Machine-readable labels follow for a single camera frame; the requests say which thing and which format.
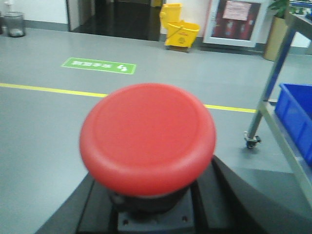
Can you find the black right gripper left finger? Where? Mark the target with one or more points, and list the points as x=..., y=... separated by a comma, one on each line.
x=88, y=210

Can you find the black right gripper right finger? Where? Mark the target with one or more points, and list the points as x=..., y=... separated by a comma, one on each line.
x=249, y=201

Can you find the red mushroom push button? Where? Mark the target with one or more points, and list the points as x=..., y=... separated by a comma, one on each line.
x=147, y=143

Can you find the blue bin on cart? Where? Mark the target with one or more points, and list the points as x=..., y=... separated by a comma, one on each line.
x=294, y=110

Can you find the yellow mop bucket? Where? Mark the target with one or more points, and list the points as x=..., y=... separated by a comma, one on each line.
x=179, y=32

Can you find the fire extinguisher cabinet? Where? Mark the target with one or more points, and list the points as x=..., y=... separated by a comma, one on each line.
x=234, y=22

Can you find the potted plant in tan planter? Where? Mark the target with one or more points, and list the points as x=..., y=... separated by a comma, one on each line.
x=278, y=29

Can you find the steel wheeled cart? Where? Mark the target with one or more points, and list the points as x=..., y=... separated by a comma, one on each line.
x=266, y=109

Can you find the mesh waste bin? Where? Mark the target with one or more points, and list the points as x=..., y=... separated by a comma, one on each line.
x=14, y=22

